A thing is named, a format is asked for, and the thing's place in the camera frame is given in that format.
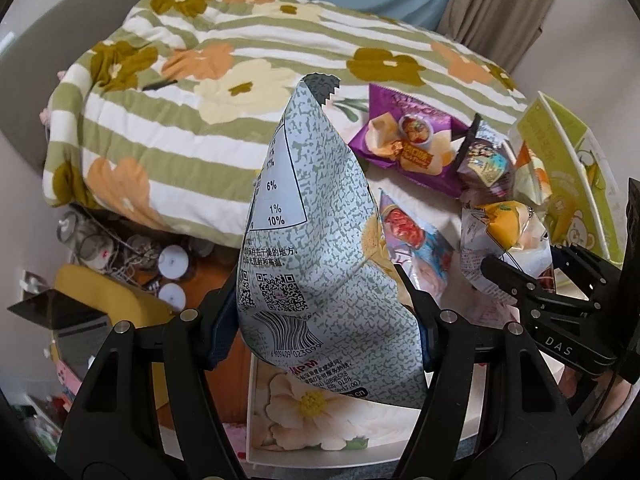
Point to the clutter of glass jars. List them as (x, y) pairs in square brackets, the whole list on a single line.
[(100, 250)]

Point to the beige curtain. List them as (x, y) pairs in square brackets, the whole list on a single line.
[(495, 5)]

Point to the pink red snack packet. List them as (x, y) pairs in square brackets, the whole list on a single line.
[(410, 245)]

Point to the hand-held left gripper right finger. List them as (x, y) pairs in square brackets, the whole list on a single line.
[(431, 350)]

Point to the orange white snack packet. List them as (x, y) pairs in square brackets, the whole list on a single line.
[(532, 170)]

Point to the dark brown snack packet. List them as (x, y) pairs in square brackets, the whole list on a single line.
[(487, 165)]

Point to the crinkled clear orange snack packet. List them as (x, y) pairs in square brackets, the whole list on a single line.
[(500, 230)]

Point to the purple snack packet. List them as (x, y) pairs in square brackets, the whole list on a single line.
[(385, 110)]

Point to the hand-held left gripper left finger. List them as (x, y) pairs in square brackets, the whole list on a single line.
[(220, 345)]

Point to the yellow-green cardboard box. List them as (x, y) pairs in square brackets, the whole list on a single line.
[(575, 160)]

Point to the black flat panel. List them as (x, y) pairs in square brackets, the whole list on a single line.
[(55, 310)]

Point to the white round lid jar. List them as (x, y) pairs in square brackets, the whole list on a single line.
[(171, 295), (172, 261)]

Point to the yellow stool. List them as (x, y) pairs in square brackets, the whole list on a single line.
[(125, 310)]

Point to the cream floral bed sheet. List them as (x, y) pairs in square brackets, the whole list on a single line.
[(320, 410)]

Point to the green striped floral quilt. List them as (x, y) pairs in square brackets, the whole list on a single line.
[(175, 125)]

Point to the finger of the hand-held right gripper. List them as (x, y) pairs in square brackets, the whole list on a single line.
[(585, 270), (515, 280)]

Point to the person's right hand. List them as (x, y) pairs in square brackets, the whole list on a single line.
[(614, 402)]

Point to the pale green speckled chip bag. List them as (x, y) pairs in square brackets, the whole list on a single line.
[(325, 240)]

